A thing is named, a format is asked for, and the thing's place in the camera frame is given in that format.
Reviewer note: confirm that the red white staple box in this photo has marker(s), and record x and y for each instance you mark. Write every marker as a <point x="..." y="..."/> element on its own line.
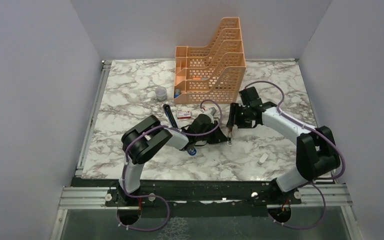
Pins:
<point x="183" y="114"/>

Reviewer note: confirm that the orange plastic file organizer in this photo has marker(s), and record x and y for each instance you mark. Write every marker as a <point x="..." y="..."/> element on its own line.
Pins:
<point x="214" y="71"/>

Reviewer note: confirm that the pink white small stapler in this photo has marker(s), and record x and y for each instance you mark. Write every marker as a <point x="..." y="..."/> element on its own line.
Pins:
<point x="230" y="136"/>

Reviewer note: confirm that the left aluminium side rail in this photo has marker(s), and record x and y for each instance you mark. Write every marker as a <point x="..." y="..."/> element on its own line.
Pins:
<point x="106" y="67"/>

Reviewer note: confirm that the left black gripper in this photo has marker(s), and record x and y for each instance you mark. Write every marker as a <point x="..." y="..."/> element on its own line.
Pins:
<point x="217" y="137"/>

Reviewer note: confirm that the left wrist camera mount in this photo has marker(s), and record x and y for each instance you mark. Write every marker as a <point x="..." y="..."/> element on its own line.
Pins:
<point x="210" y="112"/>

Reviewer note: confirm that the blue item in organizer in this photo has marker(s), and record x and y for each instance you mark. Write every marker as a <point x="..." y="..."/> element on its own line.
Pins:
<point x="177" y="92"/>

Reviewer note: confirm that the clear plastic jar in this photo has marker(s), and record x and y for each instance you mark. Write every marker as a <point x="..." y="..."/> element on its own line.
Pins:
<point x="160" y="93"/>

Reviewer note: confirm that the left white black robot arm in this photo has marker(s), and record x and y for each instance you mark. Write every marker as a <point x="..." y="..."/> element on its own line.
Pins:
<point x="142" y="142"/>

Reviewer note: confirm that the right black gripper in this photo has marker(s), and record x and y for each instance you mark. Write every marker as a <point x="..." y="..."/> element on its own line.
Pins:
<point x="234" y="109"/>

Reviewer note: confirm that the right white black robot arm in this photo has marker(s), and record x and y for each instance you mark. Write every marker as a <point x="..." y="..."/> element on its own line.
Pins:
<point x="316" y="152"/>

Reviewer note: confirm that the aluminium front rail frame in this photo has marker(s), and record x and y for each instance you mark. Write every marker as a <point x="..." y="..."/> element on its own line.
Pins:
<point x="325" y="213"/>

